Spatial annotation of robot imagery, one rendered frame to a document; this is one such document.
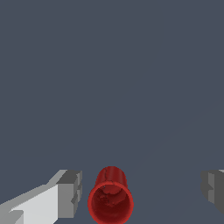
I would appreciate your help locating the red cup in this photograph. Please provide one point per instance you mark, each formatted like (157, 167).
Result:
(110, 201)

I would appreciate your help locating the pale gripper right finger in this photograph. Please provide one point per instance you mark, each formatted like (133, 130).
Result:
(215, 186)

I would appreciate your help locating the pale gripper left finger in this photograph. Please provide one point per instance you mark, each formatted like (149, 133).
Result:
(43, 201)

